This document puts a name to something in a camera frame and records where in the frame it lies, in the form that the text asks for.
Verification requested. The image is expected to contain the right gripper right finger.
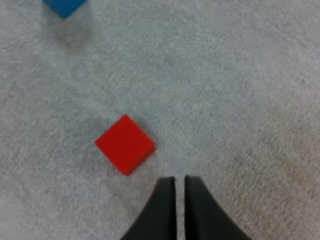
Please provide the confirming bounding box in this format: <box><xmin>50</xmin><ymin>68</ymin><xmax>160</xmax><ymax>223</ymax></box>
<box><xmin>184</xmin><ymin>174</ymin><xmax>253</xmax><ymax>240</ymax></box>

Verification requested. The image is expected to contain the red cube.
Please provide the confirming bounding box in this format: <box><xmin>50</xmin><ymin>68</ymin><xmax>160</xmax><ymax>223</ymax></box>
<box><xmin>94</xmin><ymin>113</ymin><xmax>157</xmax><ymax>177</ymax></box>

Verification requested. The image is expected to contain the blue cube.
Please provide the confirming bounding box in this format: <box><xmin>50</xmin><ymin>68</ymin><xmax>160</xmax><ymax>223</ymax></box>
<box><xmin>41</xmin><ymin>0</ymin><xmax>89</xmax><ymax>20</ymax></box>

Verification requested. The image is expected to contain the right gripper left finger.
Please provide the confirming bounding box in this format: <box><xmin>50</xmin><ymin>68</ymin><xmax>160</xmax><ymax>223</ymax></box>
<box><xmin>119</xmin><ymin>176</ymin><xmax>177</xmax><ymax>240</ymax></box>

